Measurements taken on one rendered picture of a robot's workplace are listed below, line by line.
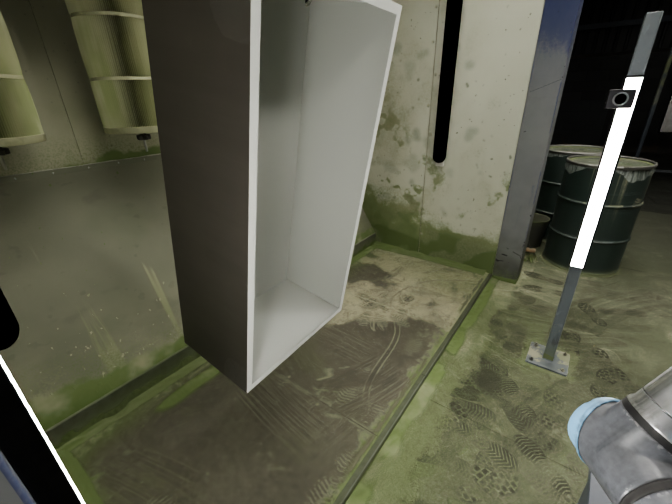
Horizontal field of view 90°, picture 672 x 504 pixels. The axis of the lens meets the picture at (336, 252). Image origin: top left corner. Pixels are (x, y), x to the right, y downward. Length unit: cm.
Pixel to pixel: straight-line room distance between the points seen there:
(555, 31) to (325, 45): 168
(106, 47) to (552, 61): 241
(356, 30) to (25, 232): 168
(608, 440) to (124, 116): 197
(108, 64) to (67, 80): 34
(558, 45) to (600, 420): 236
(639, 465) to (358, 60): 119
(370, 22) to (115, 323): 172
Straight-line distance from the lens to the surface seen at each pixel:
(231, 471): 166
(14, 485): 36
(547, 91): 270
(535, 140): 272
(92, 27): 200
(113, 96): 198
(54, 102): 223
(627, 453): 59
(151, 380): 206
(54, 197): 217
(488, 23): 281
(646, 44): 187
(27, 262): 205
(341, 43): 135
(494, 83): 276
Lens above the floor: 139
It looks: 25 degrees down
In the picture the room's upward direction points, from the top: 2 degrees counter-clockwise
